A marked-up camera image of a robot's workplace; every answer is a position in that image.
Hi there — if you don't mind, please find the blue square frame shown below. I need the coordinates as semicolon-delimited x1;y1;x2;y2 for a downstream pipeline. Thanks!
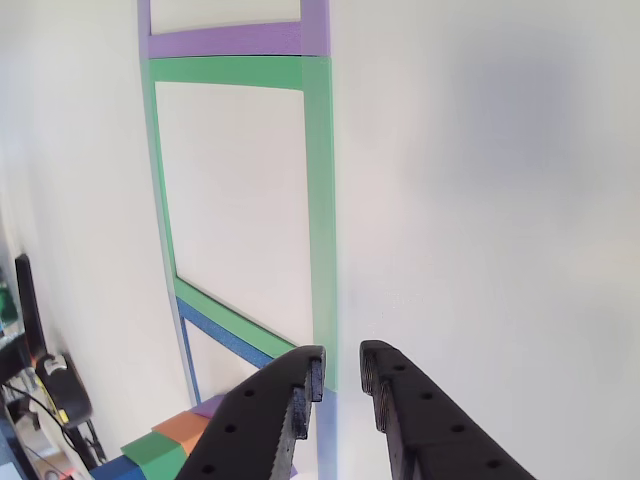
175;294;339;480

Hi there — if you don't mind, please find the small green object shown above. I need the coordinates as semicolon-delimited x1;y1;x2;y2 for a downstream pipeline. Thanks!
0;282;19;322

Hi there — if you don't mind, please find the purple square block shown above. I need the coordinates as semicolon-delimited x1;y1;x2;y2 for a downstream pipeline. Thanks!
191;393;300;477

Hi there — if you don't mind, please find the black upright bar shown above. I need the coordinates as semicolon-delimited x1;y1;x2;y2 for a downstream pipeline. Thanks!
14;253;49;357

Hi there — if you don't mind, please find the orange square block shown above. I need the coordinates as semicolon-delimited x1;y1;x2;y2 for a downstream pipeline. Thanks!
150;410;211;459

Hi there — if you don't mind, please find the small blue cube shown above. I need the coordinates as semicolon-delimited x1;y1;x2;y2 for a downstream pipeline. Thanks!
89;455;147;480

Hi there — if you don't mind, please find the green cube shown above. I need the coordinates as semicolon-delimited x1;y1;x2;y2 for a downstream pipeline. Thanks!
120;430;187;480

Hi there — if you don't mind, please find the green square frame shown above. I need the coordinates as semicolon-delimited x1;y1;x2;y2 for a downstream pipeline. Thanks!
140;54;339;392

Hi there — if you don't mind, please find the purple square frame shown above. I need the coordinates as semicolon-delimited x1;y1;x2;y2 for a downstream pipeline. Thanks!
137;0;332;59

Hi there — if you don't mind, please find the black device yellow label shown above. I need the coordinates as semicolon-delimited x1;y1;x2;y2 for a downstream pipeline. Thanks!
33;351;95;430

